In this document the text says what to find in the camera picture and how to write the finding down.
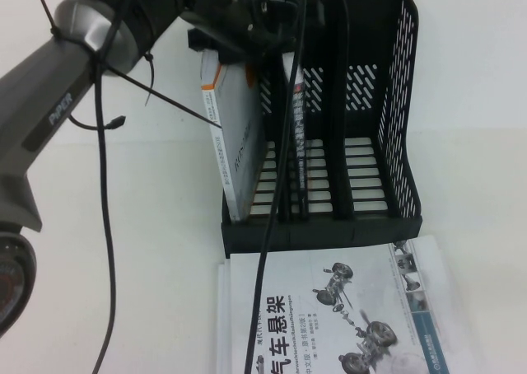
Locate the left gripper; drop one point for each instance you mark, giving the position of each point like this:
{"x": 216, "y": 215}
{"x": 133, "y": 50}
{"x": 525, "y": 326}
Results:
{"x": 226, "y": 3}

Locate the dark blue robot book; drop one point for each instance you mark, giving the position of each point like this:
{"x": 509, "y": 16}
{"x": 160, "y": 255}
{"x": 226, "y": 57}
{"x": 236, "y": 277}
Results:
{"x": 299, "y": 151}

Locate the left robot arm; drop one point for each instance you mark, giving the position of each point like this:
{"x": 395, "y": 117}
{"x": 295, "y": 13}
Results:
{"x": 45, "y": 114}

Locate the white and orange book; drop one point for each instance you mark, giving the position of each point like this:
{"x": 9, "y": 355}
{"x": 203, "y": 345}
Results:
{"x": 236, "y": 143}

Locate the black perforated book stand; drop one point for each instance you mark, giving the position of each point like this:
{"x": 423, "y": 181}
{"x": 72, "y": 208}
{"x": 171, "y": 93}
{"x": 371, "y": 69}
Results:
{"x": 370, "y": 230}

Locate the white car suspension book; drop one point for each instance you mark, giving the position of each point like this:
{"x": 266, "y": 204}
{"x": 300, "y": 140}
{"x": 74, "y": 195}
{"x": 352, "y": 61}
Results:
{"x": 350, "y": 328}

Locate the black zip tie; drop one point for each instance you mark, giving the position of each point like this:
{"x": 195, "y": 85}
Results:
{"x": 151, "y": 77}

